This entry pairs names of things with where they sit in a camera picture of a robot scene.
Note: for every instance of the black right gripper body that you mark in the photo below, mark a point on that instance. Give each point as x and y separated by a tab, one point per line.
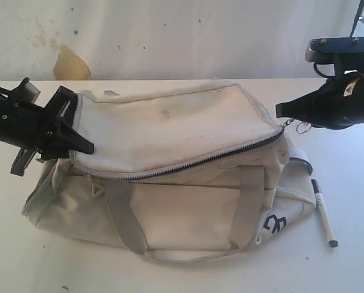
340	104

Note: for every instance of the white marker with black cap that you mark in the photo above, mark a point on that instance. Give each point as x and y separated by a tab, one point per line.
328	229

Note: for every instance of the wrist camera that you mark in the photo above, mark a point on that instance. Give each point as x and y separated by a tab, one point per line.
25	91
344	53

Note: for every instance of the white canvas duffel bag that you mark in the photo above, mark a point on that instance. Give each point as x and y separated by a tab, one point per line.
183	175

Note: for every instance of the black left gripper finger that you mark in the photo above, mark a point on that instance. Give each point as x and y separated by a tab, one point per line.
53	152
66	138

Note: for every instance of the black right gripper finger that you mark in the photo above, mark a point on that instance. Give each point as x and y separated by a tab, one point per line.
304	108

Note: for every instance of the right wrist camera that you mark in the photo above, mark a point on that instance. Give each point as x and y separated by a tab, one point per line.
344	53

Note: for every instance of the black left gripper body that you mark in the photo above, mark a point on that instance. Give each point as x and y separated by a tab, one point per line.
28	126

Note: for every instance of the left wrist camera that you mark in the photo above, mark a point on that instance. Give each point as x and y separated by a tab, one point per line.
25	91

